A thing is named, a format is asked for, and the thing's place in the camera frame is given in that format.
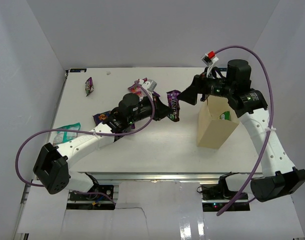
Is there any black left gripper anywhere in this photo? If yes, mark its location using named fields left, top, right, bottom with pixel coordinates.
left=128, top=93, right=174, bottom=125

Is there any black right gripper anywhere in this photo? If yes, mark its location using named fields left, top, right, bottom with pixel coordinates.
left=176, top=67, right=235, bottom=106

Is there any brown M&M's packet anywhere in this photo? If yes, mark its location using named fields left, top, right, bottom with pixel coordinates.
left=166, top=89, right=181, bottom=122

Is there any green Fox's candy bag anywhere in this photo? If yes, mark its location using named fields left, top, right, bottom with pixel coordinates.
left=219, top=111, right=231, bottom=121

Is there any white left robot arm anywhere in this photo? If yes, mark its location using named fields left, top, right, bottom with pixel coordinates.
left=33, top=93, right=172, bottom=200

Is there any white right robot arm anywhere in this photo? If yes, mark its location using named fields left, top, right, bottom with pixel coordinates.
left=177, top=59, right=305, bottom=203

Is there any pink Fox's candy bag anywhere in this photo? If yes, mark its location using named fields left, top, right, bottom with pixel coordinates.
left=127, top=78, right=157, bottom=101

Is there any brown paper bag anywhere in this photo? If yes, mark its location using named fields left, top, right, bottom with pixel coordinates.
left=196, top=96, right=240, bottom=150

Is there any dark blue purple snack bag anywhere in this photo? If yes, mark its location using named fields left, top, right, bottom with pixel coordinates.
left=92, top=109, right=136, bottom=137

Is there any right black XDOF label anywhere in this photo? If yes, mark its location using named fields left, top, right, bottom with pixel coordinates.
left=218, top=67, right=227, bottom=72

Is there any black xdof label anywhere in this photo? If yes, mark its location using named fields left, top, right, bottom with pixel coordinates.
left=69, top=68, right=87, bottom=73
left=218, top=67, right=227, bottom=72

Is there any small purple candy packet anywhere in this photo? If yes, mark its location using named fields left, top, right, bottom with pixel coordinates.
left=85, top=77, right=94, bottom=96

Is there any left black XDOF label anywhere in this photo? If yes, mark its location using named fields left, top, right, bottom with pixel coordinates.
left=69, top=68, right=87, bottom=73

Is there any teal white snack packet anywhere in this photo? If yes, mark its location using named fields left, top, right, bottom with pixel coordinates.
left=53, top=122, right=81, bottom=146

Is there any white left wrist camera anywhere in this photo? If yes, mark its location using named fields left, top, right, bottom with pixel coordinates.
left=138, top=78, right=157, bottom=93

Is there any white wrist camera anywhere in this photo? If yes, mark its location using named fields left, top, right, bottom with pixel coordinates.
left=201, top=51, right=219, bottom=77
left=138, top=78, right=157, bottom=93

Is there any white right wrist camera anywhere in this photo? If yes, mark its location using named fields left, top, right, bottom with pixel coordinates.
left=201, top=51, right=219, bottom=77

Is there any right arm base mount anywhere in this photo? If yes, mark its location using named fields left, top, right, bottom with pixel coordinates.
left=196, top=184, right=251, bottom=213

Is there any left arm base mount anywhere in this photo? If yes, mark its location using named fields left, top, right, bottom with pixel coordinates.
left=67, top=185, right=116, bottom=210

